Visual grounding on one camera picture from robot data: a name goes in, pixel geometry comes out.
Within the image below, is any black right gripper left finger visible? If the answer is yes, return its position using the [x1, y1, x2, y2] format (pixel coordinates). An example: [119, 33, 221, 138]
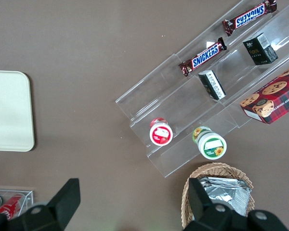
[6, 178, 82, 231]

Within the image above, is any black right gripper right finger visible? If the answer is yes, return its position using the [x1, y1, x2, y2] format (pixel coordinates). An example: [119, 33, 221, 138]
[182, 178, 250, 231]

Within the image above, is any light tan wicker basket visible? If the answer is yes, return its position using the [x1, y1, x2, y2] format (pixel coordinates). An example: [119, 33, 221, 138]
[181, 162, 257, 231]

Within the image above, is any beige rectangular tray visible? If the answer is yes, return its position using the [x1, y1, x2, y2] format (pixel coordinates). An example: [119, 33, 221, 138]
[0, 70, 36, 153]

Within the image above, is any clear acrylic bottle rack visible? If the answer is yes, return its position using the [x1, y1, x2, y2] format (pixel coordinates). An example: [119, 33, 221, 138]
[0, 189, 35, 221]

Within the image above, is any stack of foil trays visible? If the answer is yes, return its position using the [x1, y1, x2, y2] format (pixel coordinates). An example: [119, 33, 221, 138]
[197, 176, 252, 218]

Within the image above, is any green lid yogurt cup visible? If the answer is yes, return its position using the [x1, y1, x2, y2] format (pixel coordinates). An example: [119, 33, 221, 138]
[192, 126, 227, 161]

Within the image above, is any red lid yogurt cup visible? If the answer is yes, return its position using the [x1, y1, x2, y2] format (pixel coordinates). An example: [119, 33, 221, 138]
[149, 117, 174, 146]

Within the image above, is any clear acrylic stepped shelf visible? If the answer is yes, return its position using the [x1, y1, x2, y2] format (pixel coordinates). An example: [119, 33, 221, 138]
[115, 0, 289, 179]

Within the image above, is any small black carton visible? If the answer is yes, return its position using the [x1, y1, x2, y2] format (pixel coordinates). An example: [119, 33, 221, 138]
[242, 32, 279, 66]
[197, 69, 226, 101]

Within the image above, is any red tartan cookie box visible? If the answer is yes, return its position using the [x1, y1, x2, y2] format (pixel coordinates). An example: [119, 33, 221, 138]
[239, 62, 289, 125]

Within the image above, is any Snickers chocolate bar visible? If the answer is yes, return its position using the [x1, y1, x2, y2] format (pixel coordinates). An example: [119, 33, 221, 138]
[178, 37, 228, 77]
[222, 0, 278, 37]

